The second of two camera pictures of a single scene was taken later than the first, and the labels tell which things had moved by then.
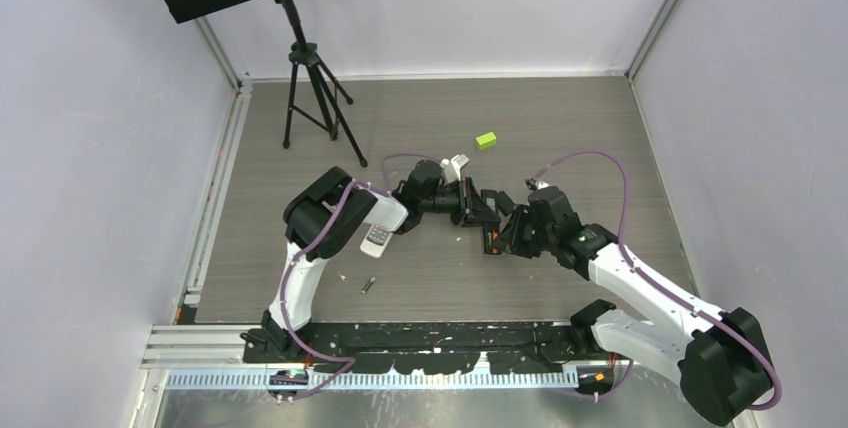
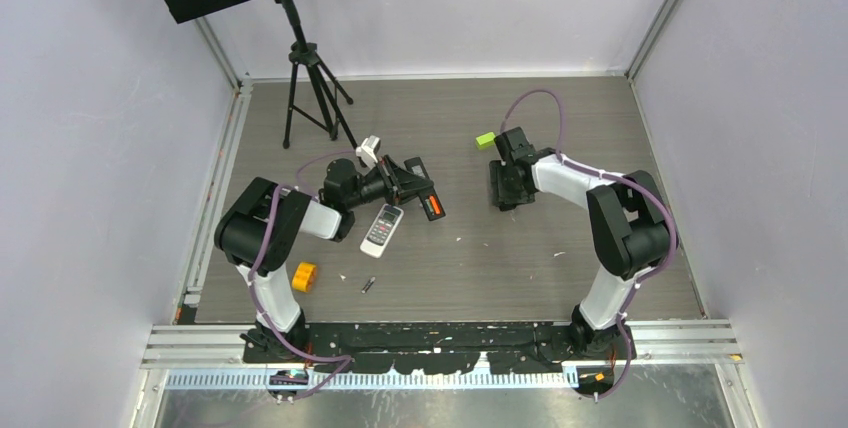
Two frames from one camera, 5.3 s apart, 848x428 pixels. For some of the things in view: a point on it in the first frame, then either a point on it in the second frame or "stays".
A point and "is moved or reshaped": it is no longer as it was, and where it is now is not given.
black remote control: x=491 y=231 is moved or reshaped
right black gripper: x=510 y=239 to x=499 y=193
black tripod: x=310 y=75 stays
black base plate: x=440 y=347 stays
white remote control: x=377 y=239 stays
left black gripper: x=471 y=209 to x=392 y=176
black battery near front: x=368 y=285 stays
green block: x=486 y=141 stays
